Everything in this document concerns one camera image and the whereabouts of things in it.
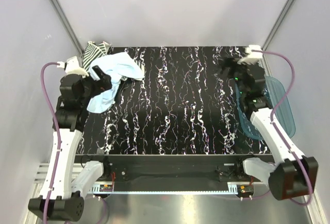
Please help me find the black marbled table mat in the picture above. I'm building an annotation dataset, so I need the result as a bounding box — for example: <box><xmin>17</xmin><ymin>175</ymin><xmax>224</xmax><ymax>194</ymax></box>
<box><xmin>77</xmin><ymin>46</ymin><xmax>270</xmax><ymax>155</ymax></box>

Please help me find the light blue towel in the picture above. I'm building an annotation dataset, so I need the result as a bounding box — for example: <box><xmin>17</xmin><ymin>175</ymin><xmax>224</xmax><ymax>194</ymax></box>
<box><xmin>87</xmin><ymin>52</ymin><xmax>145</xmax><ymax>114</ymax></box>

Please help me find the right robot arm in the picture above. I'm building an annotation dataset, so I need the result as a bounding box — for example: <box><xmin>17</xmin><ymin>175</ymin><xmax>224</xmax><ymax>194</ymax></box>
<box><xmin>220</xmin><ymin>58</ymin><xmax>319</xmax><ymax>200</ymax></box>

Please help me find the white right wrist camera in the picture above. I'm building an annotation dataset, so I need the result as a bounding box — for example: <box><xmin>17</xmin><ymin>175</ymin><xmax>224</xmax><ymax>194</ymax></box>
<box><xmin>237</xmin><ymin>44</ymin><xmax>263</xmax><ymax>65</ymax></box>

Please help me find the blue transparent plastic bin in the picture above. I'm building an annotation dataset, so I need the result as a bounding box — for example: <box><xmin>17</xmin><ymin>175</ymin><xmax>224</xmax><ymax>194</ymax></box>
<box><xmin>234</xmin><ymin>75</ymin><xmax>296</xmax><ymax>141</ymax></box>

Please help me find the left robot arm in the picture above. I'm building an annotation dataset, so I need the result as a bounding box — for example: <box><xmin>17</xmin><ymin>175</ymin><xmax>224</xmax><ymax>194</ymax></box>
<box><xmin>28</xmin><ymin>66</ymin><xmax>112</xmax><ymax>223</ymax></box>

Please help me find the green white striped towel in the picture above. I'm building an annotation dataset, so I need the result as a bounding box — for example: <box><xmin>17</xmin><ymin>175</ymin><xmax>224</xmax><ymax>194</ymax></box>
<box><xmin>82</xmin><ymin>41</ymin><xmax>111</xmax><ymax>71</ymax></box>

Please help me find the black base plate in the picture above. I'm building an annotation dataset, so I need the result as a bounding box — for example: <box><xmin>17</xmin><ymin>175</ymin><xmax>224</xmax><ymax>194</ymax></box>
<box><xmin>74</xmin><ymin>154</ymin><xmax>274</xmax><ymax>182</ymax></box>

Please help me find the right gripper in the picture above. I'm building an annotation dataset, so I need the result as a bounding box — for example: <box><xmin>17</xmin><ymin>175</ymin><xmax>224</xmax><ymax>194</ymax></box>
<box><xmin>216</xmin><ymin>55</ymin><xmax>254</xmax><ymax>97</ymax></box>

